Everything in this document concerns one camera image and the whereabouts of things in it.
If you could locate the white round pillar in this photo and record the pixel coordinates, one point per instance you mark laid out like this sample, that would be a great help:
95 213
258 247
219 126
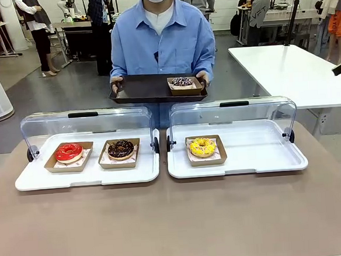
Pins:
11 22

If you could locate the white display tray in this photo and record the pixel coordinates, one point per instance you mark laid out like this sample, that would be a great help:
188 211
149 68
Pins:
118 175
257 157

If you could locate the person's right forearm blue sleeve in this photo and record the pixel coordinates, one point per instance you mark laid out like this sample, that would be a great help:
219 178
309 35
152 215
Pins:
118 68

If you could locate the person's left forearm blue sleeve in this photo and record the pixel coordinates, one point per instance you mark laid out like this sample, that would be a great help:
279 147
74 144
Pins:
208 62

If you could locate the black stand pole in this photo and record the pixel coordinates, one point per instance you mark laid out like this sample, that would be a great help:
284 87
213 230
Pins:
293 17

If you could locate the long gray work table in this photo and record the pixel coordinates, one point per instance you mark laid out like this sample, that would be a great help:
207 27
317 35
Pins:
279 16

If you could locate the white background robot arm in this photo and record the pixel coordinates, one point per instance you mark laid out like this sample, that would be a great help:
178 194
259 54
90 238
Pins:
65 6

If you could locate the purple white sprinkled donut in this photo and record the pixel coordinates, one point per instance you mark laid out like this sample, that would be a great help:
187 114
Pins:
182 81

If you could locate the person in dark plaid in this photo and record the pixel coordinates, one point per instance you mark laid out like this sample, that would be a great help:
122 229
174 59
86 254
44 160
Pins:
99 10

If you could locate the black bag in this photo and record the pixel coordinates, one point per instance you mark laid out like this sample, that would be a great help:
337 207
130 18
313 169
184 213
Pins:
235 25

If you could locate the chocolate sprinkled donut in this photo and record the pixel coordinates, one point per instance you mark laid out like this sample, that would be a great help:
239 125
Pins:
120 150

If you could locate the black serving tray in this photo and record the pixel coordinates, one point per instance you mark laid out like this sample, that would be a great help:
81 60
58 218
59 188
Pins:
144 88

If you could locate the brown cardboard donut tray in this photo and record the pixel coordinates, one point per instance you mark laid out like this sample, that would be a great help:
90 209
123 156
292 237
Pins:
185 91

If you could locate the gray printed t-shirt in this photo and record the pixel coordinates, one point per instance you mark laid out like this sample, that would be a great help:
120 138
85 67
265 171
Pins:
257 13

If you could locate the person's right hand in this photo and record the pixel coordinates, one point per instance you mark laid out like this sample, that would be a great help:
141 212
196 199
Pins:
114 83

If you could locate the large white desk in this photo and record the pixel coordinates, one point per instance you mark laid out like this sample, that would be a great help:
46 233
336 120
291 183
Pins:
287 76

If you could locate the yellow glazed donut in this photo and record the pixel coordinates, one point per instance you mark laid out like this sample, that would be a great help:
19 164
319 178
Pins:
202 148

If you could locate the red glazed donut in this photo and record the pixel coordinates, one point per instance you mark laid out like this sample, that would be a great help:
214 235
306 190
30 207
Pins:
62 168
62 154

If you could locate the clear plastic display lid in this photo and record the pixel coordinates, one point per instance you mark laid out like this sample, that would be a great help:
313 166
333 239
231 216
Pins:
99 121
245 112

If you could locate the person's left hand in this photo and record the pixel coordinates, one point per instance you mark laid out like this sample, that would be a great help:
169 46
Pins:
205 77

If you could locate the person in blue shirt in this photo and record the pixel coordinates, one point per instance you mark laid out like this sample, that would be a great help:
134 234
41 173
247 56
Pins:
164 40

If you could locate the chocolate donut in box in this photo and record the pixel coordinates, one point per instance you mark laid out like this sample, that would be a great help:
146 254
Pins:
117 165

